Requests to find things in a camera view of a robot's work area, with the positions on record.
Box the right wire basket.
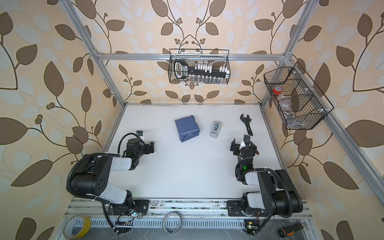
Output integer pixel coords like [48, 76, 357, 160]
[264, 62, 334, 130]

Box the red capped plastic item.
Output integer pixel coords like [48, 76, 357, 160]
[273, 86, 283, 96]

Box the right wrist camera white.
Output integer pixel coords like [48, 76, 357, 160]
[241, 135, 251, 148]

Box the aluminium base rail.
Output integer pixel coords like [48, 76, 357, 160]
[64, 198, 313, 229]

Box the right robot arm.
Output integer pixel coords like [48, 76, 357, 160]
[229, 136, 304, 218]

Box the black adjustable wrench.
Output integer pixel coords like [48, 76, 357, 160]
[240, 114, 253, 136]

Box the yellow tape roll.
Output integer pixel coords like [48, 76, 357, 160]
[63, 215, 92, 240]

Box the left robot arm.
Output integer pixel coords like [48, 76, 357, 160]
[67, 131, 155, 213]

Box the orange black screwdriver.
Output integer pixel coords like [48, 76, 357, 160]
[277, 223, 307, 238]

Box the grey ring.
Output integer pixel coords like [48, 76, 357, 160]
[161, 211, 183, 235]

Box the black socket set rail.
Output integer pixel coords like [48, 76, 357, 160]
[173, 60, 231, 79]

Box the wire basket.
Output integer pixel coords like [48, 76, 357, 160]
[167, 48, 231, 85]
[264, 62, 334, 130]

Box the back wire basket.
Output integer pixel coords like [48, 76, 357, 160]
[167, 48, 231, 85]

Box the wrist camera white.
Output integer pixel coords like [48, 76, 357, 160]
[136, 131, 144, 138]
[241, 135, 251, 148]

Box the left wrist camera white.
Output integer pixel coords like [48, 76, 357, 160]
[136, 131, 144, 138]

